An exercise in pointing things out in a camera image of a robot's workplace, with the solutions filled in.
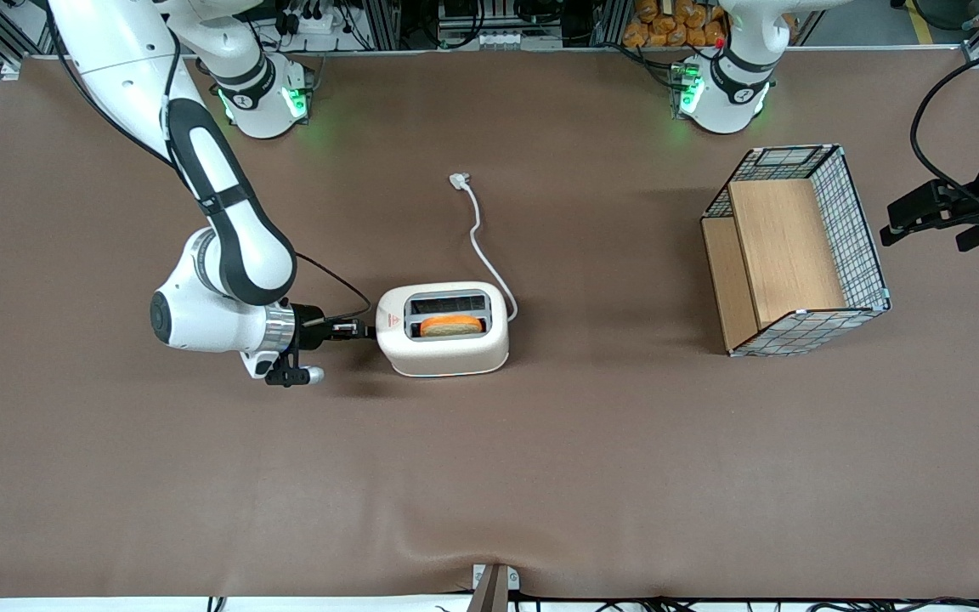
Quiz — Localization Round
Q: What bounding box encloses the white two-slot toaster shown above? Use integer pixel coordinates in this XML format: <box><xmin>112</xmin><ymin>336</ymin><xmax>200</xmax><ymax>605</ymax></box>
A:
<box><xmin>375</xmin><ymin>280</ymin><xmax>511</xmax><ymax>378</ymax></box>

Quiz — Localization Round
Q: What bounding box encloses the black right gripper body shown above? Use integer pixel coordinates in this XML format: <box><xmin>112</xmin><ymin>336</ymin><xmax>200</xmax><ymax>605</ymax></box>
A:
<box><xmin>291</xmin><ymin>303</ymin><xmax>335</xmax><ymax>351</ymax></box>

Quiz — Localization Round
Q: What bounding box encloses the bag of orange buns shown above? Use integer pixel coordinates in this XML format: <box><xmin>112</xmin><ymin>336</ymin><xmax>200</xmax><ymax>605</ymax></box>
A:
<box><xmin>622</xmin><ymin>0</ymin><xmax>729</xmax><ymax>49</ymax></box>

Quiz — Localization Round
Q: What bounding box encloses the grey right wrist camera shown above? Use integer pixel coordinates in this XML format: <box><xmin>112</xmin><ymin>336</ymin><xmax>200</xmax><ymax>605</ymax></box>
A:
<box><xmin>263</xmin><ymin>348</ymin><xmax>327</xmax><ymax>388</ymax></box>

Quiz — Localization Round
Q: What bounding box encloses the grey metal camera bracket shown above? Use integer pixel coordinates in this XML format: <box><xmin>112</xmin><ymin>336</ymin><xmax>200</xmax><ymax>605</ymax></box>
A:
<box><xmin>472</xmin><ymin>563</ymin><xmax>521</xmax><ymax>612</ymax></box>

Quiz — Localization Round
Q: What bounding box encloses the wire basket with wooden shelf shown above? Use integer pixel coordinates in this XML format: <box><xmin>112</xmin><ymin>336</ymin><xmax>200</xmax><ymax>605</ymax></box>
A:
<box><xmin>700</xmin><ymin>144</ymin><xmax>892</xmax><ymax>359</ymax></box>

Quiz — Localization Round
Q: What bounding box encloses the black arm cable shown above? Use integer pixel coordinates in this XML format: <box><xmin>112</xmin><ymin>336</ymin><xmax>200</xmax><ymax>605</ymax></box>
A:
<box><xmin>292</xmin><ymin>252</ymin><xmax>372</xmax><ymax>322</ymax></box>
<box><xmin>909</xmin><ymin>44</ymin><xmax>979</xmax><ymax>215</ymax></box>

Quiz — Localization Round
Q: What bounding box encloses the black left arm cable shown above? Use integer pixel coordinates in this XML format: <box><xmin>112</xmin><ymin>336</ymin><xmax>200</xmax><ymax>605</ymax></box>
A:
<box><xmin>909</xmin><ymin>44</ymin><xmax>979</xmax><ymax>215</ymax></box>

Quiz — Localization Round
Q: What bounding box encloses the bread slice with orange crust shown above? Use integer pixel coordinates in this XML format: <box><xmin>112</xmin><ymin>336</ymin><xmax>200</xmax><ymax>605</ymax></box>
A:
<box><xmin>418</xmin><ymin>314</ymin><xmax>485</xmax><ymax>338</ymax></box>

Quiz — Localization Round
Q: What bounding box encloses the white toaster power cord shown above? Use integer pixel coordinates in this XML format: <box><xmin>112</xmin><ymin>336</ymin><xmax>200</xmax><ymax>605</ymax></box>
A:
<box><xmin>449</xmin><ymin>173</ymin><xmax>520</xmax><ymax>325</ymax></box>

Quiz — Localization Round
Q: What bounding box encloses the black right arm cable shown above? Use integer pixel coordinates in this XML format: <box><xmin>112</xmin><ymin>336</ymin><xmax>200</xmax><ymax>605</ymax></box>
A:
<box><xmin>292</xmin><ymin>252</ymin><xmax>372</xmax><ymax>322</ymax></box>

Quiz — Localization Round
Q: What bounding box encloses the white power strip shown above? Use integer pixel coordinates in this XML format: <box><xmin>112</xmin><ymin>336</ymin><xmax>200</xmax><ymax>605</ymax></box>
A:
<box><xmin>279</xmin><ymin>10</ymin><xmax>339</xmax><ymax>37</ymax></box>

